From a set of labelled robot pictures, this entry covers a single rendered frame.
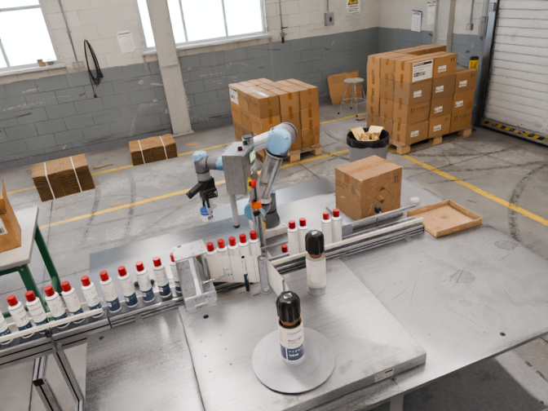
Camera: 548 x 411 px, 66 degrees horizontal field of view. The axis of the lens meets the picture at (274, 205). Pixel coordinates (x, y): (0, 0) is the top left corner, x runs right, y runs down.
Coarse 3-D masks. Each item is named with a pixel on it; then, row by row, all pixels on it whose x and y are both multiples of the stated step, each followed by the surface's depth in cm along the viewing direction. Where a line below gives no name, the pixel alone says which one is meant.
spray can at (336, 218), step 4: (336, 212) 210; (332, 216) 213; (336, 216) 211; (340, 216) 213; (332, 220) 212; (336, 220) 211; (340, 220) 212; (332, 224) 214; (336, 224) 212; (340, 224) 213; (332, 228) 215; (336, 228) 213; (340, 228) 214; (332, 232) 216; (336, 232) 214; (340, 232) 215; (332, 236) 217; (336, 236) 215; (340, 236) 216; (332, 240) 218; (336, 240) 216; (340, 240) 217
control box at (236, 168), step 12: (240, 144) 192; (252, 144) 192; (228, 156) 182; (240, 156) 180; (228, 168) 185; (240, 168) 183; (228, 180) 188; (240, 180) 186; (228, 192) 191; (240, 192) 189
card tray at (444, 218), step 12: (432, 204) 251; (444, 204) 254; (456, 204) 249; (408, 216) 248; (420, 216) 246; (432, 216) 245; (444, 216) 244; (456, 216) 243; (468, 216) 242; (432, 228) 234; (444, 228) 233; (456, 228) 228
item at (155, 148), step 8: (160, 136) 641; (168, 136) 637; (136, 144) 617; (144, 144) 613; (152, 144) 610; (160, 144) 606; (168, 144) 601; (136, 152) 591; (144, 152) 595; (152, 152) 599; (160, 152) 603; (168, 152) 608; (176, 152) 613; (136, 160) 596; (144, 160) 599; (152, 160) 604; (160, 160) 608
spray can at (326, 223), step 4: (324, 212) 210; (328, 212) 209; (324, 216) 209; (328, 216) 209; (324, 220) 210; (328, 220) 210; (324, 224) 210; (328, 224) 210; (324, 228) 212; (328, 228) 211; (324, 232) 213; (328, 232) 212; (324, 236) 214; (328, 236) 213; (328, 240) 214; (328, 244) 215
